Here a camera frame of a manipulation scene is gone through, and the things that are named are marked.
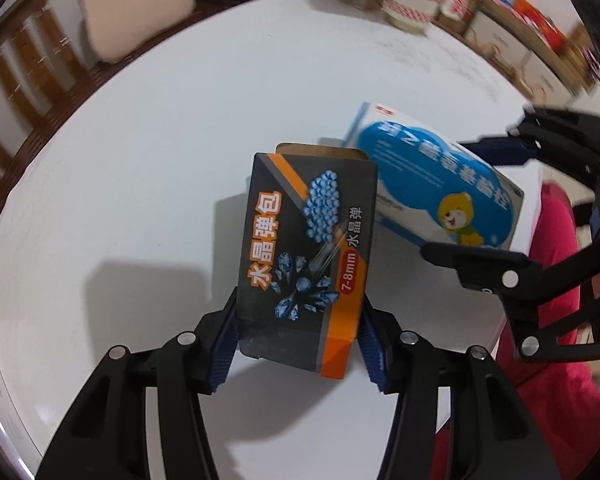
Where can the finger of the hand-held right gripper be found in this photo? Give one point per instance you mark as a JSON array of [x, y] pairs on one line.
[[500, 149], [480, 262]]

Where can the blue and white carton box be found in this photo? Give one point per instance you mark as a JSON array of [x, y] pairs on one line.
[[430, 175]]

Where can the beige seat cushion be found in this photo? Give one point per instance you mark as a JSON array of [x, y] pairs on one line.
[[130, 15]]

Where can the red clothing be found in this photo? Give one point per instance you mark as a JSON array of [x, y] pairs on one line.
[[570, 410]]

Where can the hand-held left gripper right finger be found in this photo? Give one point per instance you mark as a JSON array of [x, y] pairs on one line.
[[375, 360]]

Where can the brown cardboard box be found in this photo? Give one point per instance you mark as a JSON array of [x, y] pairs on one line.
[[565, 65]]

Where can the colourful printed box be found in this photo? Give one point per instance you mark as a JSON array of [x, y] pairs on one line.
[[540, 22]]

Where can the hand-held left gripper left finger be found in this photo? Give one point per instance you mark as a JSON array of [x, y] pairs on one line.
[[222, 355]]

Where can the wooden chair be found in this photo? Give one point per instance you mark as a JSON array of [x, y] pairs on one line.
[[10, 125]]

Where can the small red white carton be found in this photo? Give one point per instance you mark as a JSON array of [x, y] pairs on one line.
[[460, 0]]

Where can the black and orange box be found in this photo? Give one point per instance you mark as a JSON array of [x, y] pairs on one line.
[[290, 240]]

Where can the cardboard boxes on shelf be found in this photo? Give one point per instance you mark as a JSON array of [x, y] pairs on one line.
[[500, 45]]

